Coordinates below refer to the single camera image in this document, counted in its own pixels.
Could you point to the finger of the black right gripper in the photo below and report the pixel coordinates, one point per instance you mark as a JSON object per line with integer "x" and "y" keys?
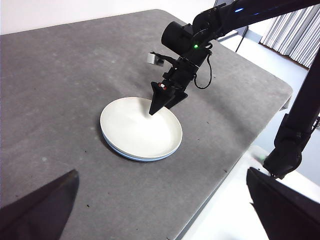
{"x": 178, "y": 98}
{"x": 160, "y": 98}

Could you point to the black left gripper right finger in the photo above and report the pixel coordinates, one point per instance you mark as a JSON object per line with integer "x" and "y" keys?
{"x": 282, "y": 212}

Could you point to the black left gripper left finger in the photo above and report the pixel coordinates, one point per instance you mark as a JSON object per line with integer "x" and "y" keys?
{"x": 37, "y": 212}

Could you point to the white round plate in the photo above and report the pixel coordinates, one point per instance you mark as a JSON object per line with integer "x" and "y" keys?
{"x": 140, "y": 130}

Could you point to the blue round plate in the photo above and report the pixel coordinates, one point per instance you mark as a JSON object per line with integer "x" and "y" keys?
{"x": 140, "y": 159}

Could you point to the pale pleated curtain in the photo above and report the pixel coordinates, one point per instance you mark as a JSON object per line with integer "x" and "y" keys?
{"x": 287, "y": 37}

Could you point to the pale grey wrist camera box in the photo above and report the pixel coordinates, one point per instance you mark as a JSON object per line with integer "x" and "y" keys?
{"x": 152, "y": 58}

